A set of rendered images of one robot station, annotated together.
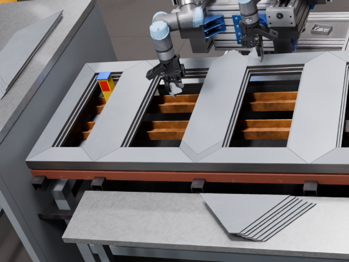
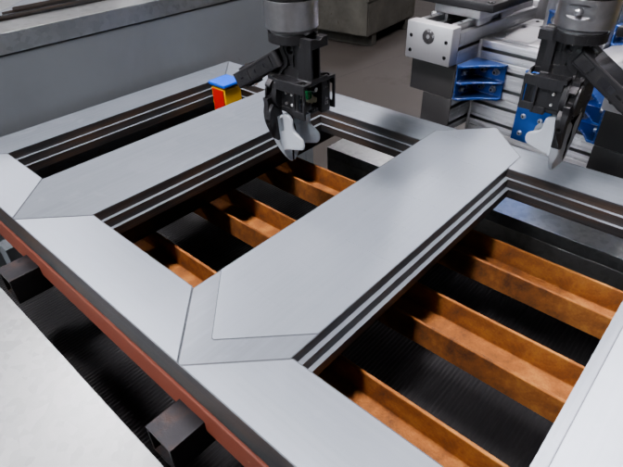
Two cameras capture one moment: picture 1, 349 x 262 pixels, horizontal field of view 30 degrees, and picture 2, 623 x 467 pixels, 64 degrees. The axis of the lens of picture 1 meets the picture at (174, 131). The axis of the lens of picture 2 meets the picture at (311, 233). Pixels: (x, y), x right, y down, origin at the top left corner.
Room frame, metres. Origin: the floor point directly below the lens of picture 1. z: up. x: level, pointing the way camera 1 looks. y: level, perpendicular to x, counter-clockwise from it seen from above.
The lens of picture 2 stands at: (1.65, -0.29, 1.31)
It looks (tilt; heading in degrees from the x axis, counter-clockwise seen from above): 37 degrees down; 17
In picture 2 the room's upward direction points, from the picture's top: 2 degrees counter-clockwise
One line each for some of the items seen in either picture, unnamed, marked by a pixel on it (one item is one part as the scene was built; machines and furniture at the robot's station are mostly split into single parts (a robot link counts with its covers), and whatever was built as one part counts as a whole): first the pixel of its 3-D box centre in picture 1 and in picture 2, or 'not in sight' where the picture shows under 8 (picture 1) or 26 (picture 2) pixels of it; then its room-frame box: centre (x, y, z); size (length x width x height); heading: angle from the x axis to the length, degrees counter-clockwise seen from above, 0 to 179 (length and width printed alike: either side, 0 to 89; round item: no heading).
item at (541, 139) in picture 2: (255, 55); (544, 142); (2.43, -0.44, 0.95); 0.06 x 0.03 x 0.09; 64
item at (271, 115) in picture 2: (168, 82); (277, 111); (2.35, -0.03, 1.00); 0.05 x 0.02 x 0.09; 154
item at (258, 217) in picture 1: (252, 216); not in sight; (1.68, -0.18, 0.77); 0.45 x 0.20 x 0.04; 64
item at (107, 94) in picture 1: (110, 93); (230, 121); (2.75, 0.25, 0.78); 0.05 x 0.05 x 0.19; 64
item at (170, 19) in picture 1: (164, 23); not in sight; (2.45, -0.09, 1.22); 0.11 x 0.11 x 0.08; 81
